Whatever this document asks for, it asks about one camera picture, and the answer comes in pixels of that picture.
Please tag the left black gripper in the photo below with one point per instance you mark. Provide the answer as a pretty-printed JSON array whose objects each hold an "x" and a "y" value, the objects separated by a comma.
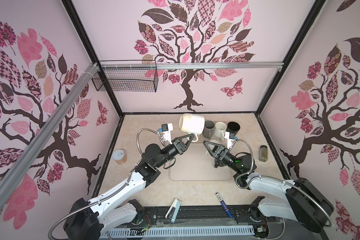
[{"x": 179, "y": 145}]

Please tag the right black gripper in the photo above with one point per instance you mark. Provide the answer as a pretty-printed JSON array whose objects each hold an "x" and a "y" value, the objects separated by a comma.
[{"x": 222, "y": 154}]

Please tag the cream mug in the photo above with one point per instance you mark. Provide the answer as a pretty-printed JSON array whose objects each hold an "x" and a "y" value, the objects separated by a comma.
[{"x": 192, "y": 124}]

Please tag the grey mug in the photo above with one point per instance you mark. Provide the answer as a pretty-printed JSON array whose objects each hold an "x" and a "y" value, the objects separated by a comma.
[{"x": 208, "y": 130}]

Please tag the black mug white base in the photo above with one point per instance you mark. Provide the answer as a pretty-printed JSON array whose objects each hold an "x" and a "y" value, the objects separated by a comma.
[{"x": 233, "y": 128}]

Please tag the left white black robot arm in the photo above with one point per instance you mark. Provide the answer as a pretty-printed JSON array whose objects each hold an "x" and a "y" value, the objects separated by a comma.
[{"x": 157, "y": 157}]

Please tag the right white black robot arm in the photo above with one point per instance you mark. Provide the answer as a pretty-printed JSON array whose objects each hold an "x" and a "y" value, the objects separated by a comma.
[{"x": 242, "y": 164}]

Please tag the translucent plastic tray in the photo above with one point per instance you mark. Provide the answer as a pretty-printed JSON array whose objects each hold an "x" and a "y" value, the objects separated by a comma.
[{"x": 196, "y": 164}]

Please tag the glass spice jar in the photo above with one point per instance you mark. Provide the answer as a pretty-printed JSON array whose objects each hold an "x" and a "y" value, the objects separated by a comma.
[{"x": 263, "y": 153}]

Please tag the blue marker pen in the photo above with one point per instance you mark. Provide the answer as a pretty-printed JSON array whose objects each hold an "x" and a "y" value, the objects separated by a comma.
[{"x": 223, "y": 204}]

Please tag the orange tin can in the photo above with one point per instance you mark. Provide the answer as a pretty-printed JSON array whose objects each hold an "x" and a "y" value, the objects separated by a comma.
[{"x": 119, "y": 156}]

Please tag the white stapler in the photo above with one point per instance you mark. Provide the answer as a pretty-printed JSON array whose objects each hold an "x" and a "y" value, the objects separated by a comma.
[{"x": 173, "y": 210}]

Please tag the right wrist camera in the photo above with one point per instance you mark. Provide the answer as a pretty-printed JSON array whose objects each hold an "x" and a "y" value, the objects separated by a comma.
[{"x": 230, "y": 139}]

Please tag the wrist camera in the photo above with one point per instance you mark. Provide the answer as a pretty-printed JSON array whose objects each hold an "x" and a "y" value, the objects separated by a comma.
[
  {"x": 230, "y": 139},
  {"x": 164, "y": 133}
]

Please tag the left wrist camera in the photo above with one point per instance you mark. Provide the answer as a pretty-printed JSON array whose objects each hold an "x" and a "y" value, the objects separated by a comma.
[{"x": 164, "y": 133}]

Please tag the black base frame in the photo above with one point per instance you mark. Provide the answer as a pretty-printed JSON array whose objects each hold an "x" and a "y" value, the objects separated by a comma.
[{"x": 241, "y": 214}]

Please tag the black wire basket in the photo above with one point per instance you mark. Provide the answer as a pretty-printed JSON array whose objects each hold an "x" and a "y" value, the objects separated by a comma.
[{"x": 127, "y": 76}]

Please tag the back aluminium rail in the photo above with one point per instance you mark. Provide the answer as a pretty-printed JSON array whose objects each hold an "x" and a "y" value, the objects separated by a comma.
[{"x": 191, "y": 66}]

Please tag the aluminium rail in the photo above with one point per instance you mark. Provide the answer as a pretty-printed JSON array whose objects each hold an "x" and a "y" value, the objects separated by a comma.
[
  {"x": 16, "y": 173},
  {"x": 191, "y": 66}
]

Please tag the white slotted cable duct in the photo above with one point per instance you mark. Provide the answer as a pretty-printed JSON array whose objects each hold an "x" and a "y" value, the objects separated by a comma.
[{"x": 178, "y": 232}]

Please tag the left aluminium rail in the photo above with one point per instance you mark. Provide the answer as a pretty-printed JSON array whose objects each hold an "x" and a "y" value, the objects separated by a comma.
[{"x": 16, "y": 173}]

